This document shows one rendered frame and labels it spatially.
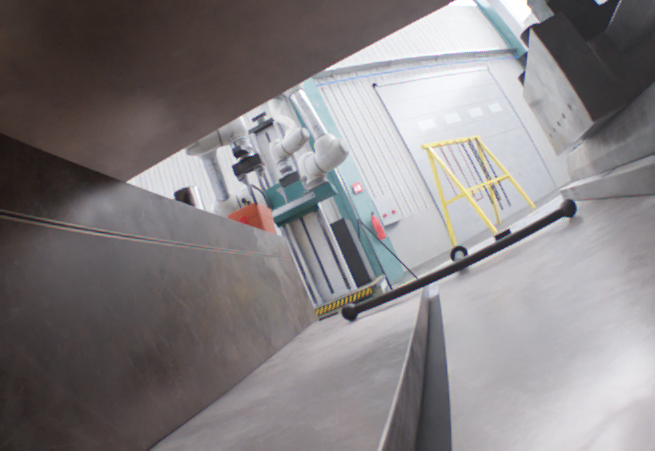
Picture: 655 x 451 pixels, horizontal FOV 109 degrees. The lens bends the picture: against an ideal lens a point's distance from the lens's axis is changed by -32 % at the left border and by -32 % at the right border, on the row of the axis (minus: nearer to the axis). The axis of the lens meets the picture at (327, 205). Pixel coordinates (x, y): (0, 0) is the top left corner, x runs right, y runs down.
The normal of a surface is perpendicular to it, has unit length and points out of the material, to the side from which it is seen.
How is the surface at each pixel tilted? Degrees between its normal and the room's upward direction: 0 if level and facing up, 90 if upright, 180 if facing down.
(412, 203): 90
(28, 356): 90
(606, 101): 90
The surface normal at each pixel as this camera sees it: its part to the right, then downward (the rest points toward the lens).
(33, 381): 0.91, -0.41
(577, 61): -0.48, 0.00
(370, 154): 0.22, -0.32
